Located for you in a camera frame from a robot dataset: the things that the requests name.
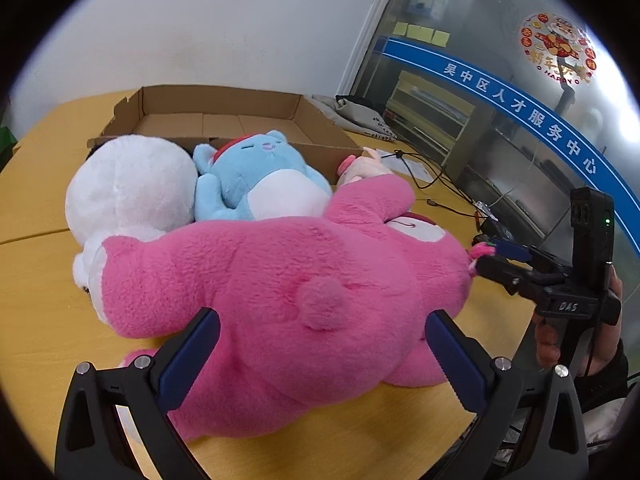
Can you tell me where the pink plush bear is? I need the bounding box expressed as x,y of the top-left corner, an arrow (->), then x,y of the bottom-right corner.
97,172 -> 497,443

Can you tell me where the person's right forearm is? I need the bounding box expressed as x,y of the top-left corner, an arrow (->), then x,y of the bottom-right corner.
572,337 -> 632,413

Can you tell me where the blue plush cat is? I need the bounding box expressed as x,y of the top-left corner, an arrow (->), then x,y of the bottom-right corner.
192,130 -> 333,222

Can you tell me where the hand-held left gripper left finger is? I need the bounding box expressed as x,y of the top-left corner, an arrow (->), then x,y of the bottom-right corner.
54,306 -> 221,480

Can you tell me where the red festive window sticker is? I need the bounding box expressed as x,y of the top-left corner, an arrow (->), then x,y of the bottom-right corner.
517,10 -> 598,86

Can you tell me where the blue window banner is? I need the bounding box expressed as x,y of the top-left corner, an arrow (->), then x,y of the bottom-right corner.
382,37 -> 640,256

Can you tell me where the white plush toy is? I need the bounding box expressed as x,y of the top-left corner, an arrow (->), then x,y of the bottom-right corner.
65,135 -> 198,323

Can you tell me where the small pink pig plush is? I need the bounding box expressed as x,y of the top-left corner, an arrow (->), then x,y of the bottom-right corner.
336,147 -> 393,186

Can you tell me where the cardboard box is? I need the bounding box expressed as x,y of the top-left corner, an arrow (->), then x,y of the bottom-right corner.
87,86 -> 364,186

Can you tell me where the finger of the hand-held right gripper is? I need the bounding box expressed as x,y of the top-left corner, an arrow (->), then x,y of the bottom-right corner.
487,241 -> 571,275
477,256 -> 548,297

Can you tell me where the white paper sheet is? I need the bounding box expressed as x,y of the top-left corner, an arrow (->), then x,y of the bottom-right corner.
372,149 -> 436,183

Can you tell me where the black cable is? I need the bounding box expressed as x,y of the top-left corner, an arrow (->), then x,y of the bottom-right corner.
380,149 -> 498,233

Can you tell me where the person's right hand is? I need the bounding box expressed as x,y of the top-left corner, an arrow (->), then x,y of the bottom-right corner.
531,265 -> 625,376

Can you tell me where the grey cloth bag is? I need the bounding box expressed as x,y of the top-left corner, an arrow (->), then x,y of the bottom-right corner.
312,94 -> 398,142

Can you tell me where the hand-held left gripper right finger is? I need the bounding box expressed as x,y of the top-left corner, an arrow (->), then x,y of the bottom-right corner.
425,309 -> 591,480

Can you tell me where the yellow shelf behind glass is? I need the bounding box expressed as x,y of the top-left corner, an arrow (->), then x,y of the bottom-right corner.
385,70 -> 496,166

